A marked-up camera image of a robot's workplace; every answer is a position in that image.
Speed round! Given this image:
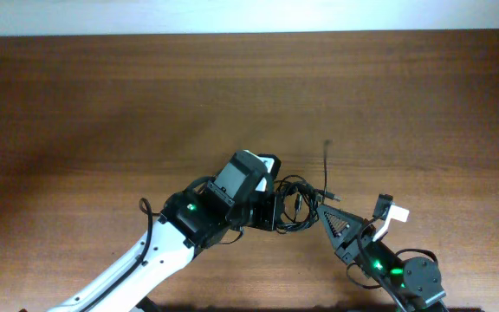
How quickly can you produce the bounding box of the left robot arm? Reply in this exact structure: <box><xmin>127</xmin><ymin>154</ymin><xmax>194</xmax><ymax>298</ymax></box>
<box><xmin>54</xmin><ymin>150</ymin><xmax>281</xmax><ymax>311</ymax></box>

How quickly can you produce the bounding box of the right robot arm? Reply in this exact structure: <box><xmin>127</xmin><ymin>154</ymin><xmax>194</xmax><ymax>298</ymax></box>
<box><xmin>317</xmin><ymin>201</ymin><xmax>448</xmax><ymax>311</ymax></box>

